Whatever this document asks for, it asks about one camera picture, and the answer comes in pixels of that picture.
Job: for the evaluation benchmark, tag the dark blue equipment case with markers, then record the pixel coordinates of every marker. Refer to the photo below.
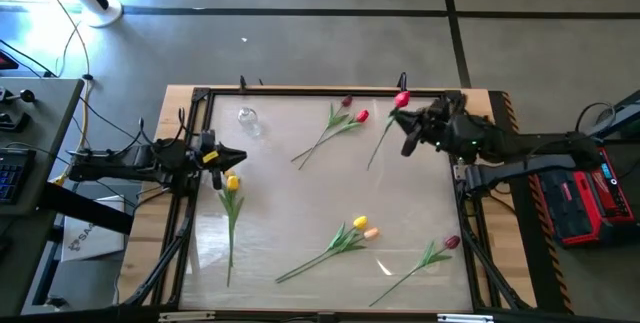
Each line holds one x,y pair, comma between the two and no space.
625,113

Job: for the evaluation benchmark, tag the dark red tulip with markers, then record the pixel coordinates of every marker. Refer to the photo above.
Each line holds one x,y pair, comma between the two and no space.
452,241
346,100

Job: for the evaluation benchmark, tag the grey desk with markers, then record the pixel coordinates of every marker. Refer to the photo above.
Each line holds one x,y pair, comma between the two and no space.
45,123

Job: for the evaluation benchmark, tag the clear glass vase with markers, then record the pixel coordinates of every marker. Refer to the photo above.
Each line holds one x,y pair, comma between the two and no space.
248,119

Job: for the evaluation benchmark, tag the black backlit keyboard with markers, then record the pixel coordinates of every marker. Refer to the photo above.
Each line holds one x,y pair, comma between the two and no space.
15,173

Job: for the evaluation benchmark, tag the silver metal bracket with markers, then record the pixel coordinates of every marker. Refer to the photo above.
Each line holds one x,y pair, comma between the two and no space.
185,317
465,318

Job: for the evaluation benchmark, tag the yellow tulip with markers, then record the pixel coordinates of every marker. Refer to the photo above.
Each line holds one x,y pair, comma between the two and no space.
233,183
360,222

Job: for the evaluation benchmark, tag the red black power unit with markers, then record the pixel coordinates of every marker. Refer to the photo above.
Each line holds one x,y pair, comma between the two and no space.
580,198

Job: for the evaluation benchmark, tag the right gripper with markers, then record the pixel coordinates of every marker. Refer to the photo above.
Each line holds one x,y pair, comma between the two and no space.
442,128

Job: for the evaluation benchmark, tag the black joystick knob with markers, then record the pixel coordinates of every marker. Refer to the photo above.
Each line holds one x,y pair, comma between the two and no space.
25,95

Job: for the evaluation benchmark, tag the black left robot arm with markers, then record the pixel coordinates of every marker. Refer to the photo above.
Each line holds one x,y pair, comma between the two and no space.
125,163

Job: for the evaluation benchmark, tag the black table frame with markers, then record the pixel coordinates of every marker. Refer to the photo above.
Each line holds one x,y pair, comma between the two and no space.
300,92

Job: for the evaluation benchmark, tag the glossy white table sheet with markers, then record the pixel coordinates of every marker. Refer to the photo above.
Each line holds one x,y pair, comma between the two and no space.
325,188

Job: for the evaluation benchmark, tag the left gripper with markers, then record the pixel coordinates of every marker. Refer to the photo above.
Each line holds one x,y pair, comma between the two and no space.
202,150

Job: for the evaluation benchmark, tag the black diagonal beam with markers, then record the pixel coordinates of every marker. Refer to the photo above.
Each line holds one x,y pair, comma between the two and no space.
85,208

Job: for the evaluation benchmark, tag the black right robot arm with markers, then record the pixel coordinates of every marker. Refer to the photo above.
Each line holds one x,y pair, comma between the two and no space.
525,165

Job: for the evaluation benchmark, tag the black stand with hazard tape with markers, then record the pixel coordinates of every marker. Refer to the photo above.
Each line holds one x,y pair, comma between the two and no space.
530,253

